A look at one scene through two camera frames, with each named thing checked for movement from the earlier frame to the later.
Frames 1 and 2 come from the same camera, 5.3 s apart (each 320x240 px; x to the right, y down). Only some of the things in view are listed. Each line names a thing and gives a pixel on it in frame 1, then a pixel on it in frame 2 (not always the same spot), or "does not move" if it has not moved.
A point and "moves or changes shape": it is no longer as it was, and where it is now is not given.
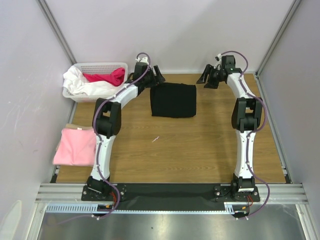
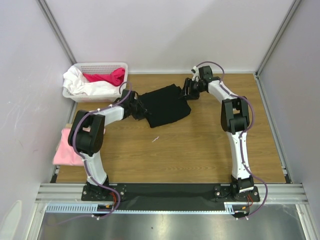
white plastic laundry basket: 97,68 does not move
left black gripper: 159,78 to 143,110
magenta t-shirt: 116,77 does not move
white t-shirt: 76,83 does not move
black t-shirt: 173,100 moves or changes shape
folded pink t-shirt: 76,147 does not move
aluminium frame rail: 72,193 does not move
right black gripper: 211,77 to 188,87
